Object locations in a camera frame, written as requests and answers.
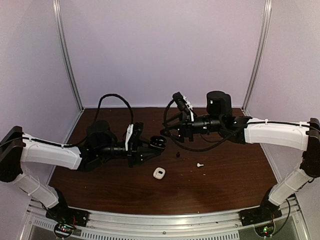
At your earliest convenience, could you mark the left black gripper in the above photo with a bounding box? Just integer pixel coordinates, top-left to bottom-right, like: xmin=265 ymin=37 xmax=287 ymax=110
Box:
xmin=96 ymin=136 xmax=161 ymax=168

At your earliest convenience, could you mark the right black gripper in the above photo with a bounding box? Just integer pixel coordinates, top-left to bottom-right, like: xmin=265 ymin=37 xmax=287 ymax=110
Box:
xmin=160 ymin=110 xmax=224 ymax=143

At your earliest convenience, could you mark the black earbud charging case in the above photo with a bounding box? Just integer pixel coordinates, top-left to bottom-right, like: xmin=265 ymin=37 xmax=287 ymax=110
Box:
xmin=149 ymin=135 xmax=167 ymax=149

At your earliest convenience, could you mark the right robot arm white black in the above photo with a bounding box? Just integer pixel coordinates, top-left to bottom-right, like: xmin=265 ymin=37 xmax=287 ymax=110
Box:
xmin=160 ymin=91 xmax=320 ymax=221

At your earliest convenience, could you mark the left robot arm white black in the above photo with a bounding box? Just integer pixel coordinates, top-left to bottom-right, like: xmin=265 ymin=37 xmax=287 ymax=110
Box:
xmin=0 ymin=120 xmax=166 ymax=222

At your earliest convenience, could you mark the white earbud charging case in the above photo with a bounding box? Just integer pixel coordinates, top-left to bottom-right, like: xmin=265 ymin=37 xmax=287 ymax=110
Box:
xmin=153 ymin=167 xmax=166 ymax=180

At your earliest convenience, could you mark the right black camera cable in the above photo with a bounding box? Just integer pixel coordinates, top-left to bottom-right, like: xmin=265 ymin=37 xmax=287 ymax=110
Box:
xmin=162 ymin=99 xmax=238 ymax=152

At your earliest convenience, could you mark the black camera cable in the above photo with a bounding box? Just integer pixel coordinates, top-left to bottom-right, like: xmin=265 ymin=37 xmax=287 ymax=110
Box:
xmin=162 ymin=99 xmax=238 ymax=152
xmin=62 ymin=93 xmax=134 ymax=148

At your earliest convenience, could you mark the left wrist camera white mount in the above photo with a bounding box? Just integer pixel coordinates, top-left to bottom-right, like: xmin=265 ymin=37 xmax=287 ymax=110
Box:
xmin=124 ymin=122 xmax=144 ymax=151

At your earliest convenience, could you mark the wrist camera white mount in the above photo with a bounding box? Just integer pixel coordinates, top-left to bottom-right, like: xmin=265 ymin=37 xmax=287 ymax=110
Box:
xmin=172 ymin=92 xmax=195 ymax=122
xmin=124 ymin=122 xmax=144 ymax=151

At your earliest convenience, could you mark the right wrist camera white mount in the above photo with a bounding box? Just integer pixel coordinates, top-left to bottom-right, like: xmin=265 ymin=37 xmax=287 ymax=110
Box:
xmin=172 ymin=92 xmax=195 ymax=122

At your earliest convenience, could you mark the left black camera cable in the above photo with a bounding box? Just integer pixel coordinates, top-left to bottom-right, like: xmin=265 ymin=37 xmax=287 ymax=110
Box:
xmin=62 ymin=93 xmax=134 ymax=148

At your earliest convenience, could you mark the right aluminium frame post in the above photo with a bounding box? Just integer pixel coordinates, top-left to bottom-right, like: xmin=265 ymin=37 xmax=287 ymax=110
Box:
xmin=241 ymin=0 xmax=273 ymax=114

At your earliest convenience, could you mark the aluminium frame post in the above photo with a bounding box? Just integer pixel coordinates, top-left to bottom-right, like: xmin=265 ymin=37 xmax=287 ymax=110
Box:
xmin=52 ymin=0 xmax=84 ymax=112
xmin=241 ymin=0 xmax=273 ymax=114

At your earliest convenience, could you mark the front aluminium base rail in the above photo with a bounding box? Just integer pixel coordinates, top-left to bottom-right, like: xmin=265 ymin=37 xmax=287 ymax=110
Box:
xmin=24 ymin=194 xmax=303 ymax=240

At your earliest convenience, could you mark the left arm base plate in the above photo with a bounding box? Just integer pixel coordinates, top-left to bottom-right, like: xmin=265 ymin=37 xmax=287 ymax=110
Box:
xmin=45 ymin=206 xmax=89 ymax=227

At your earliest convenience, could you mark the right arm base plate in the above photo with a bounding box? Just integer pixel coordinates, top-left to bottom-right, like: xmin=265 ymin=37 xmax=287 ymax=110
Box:
xmin=239 ymin=206 xmax=282 ymax=226

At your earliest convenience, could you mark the left aluminium frame post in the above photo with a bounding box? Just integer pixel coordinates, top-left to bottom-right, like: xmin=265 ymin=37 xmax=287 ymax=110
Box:
xmin=52 ymin=0 xmax=84 ymax=112

